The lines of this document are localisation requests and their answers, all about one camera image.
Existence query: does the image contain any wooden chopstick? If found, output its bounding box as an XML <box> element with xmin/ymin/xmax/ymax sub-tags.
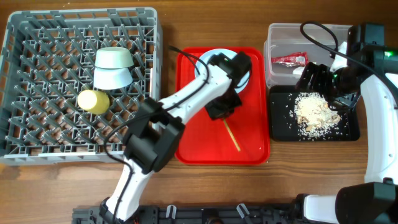
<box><xmin>223</xmin><ymin>119</ymin><xmax>241</xmax><ymax>152</ymax></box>

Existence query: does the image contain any large light blue plate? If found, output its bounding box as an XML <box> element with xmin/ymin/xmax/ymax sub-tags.
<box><xmin>194</xmin><ymin>49</ymin><xmax>250</xmax><ymax>93</ymax></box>

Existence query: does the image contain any rice food waste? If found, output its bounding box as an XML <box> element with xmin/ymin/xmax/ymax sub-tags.
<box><xmin>289</xmin><ymin>93</ymin><xmax>341</xmax><ymax>139</ymax></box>

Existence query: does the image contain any white paper napkin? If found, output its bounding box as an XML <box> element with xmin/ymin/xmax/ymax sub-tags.
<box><xmin>292</xmin><ymin>67</ymin><xmax>305</xmax><ymax>76</ymax></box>

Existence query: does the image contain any red snack wrapper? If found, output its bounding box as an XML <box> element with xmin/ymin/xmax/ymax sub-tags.
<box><xmin>271</xmin><ymin>52</ymin><xmax>309</xmax><ymax>67</ymax></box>

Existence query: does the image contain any small light blue saucer bowl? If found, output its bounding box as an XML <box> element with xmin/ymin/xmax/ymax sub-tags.
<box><xmin>93</xmin><ymin>67</ymin><xmax>133</xmax><ymax>90</ymax></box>

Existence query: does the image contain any light green rice bowl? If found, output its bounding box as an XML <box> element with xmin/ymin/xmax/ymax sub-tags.
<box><xmin>95</xmin><ymin>47</ymin><xmax>134</xmax><ymax>69</ymax></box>

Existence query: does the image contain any yellow cup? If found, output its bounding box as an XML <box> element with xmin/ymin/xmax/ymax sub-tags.
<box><xmin>77</xmin><ymin>90</ymin><xmax>109</xmax><ymax>115</ymax></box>

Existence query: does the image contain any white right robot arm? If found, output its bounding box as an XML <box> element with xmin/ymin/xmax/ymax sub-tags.
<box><xmin>290</xmin><ymin>22</ymin><xmax>397</xmax><ymax>223</ymax></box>

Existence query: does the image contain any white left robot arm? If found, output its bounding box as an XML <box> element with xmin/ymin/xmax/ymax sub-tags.
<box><xmin>99</xmin><ymin>52</ymin><xmax>252</xmax><ymax>223</ymax></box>

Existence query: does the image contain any black waste tray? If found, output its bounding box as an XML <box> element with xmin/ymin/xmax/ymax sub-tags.
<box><xmin>269</xmin><ymin>85</ymin><xmax>360</xmax><ymax>141</ymax></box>

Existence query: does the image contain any clear plastic waste bin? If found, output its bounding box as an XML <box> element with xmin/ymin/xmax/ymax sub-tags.
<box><xmin>264</xmin><ymin>23</ymin><xmax>351</xmax><ymax>88</ymax></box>

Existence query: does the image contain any grey dishwasher rack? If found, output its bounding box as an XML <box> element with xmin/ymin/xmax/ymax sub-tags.
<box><xmin>1</xmin><ymin>7</ymin><xmax>163</xmax><ymax>166</ymax></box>

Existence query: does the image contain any red plastic tray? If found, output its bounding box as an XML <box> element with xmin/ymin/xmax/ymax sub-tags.
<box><xmin>175</xmin><ymin>47</ymin><xmax>270</xmax><ymax>166</ymax></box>

